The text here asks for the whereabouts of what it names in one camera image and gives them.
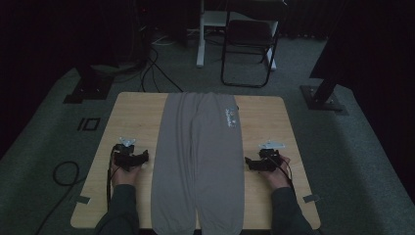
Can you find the black looped floor cable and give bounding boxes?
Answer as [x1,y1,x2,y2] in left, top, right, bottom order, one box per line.
[33,161,87,235]

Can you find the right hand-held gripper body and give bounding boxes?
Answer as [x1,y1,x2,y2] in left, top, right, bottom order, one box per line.
[258,140,287,172]

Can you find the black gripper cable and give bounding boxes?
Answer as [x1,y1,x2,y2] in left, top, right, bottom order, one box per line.
[270,156,297,197]
[105,145,119,211]

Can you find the gray pants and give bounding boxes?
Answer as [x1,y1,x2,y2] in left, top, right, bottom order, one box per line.
[150,91,246,235]

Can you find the black slanted stand with base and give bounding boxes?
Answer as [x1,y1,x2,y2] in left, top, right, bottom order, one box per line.
[300,32,360,114]

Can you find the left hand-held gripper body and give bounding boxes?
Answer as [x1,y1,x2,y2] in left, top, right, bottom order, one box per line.
[112,136,142,172]

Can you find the black floor cables bundle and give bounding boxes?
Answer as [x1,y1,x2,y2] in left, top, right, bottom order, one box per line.
[140,48,185,94]

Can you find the black folding chair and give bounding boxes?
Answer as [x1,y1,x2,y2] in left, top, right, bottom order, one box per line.
[219,0,290,89]

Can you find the person's right hand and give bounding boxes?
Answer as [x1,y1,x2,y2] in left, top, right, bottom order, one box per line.
[260,156,293,190]

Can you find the black stand with square base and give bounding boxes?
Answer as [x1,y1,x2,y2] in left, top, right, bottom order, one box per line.
[63,63,115,105]

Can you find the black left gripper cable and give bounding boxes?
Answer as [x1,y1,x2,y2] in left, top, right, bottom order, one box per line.
[105,145,119,211]

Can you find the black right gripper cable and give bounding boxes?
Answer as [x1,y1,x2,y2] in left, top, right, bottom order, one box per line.
[270,156,297,197]

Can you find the white desk frame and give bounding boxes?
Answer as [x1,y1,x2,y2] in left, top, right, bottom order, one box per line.
[195,0,278,71]

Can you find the person's left hand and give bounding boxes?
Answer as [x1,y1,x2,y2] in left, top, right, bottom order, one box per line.
[111,163,142,188]

